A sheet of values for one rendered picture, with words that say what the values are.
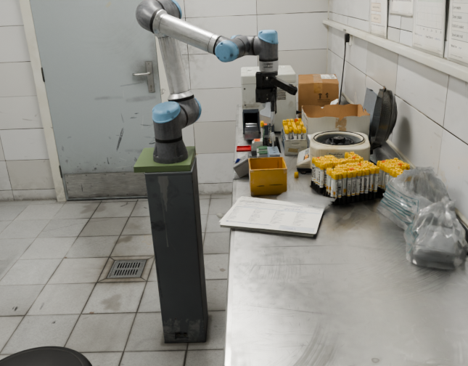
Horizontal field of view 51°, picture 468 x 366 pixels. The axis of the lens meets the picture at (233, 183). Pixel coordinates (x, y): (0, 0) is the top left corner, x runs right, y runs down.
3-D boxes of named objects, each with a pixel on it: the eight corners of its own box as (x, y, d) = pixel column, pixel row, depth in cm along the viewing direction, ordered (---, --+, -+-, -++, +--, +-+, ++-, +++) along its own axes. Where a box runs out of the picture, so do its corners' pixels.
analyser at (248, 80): (242, 120, 278) (240, 67, 267) (291, 118, 277) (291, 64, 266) (242, 135, 250) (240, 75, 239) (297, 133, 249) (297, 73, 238)
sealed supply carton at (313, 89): (298, 103, 315) (298, 74, 309) (335, 102, 312) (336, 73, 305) (297, 114, 286) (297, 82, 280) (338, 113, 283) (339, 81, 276)
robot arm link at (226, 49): (125, -4, 186) (236, 41, 172) (141, -5, 195) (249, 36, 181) (120, 27, 192) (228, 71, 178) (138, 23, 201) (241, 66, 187)
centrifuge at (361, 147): (298, 156, 215) (298, 129, 210) (368, 157, 210) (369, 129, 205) (295, 176, 193) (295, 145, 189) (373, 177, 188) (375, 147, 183)
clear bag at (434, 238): (404, 230, 146) (408, 187, 141) (466, 239, 140) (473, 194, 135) (397, 263, 129) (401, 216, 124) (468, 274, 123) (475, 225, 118)
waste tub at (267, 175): (248, 182, 188) (247, 157, 184) (283, 181, 188) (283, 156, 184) (250, 196, 176) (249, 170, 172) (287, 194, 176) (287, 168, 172)
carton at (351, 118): (300, 134, 247) (300, 104, 241) (358, 132, 246) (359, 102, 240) (306, 149, 224) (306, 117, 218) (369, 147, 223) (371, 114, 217)
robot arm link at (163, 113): (148, 138, 205) (144, 107, 200) (166, 129, 216) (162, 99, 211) (173, 141, 200) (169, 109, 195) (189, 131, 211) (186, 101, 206)
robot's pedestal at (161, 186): (164, 343, 236) (144, 173, 204) (170, 317, 254) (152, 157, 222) (205, 342, 235) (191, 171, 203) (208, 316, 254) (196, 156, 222)
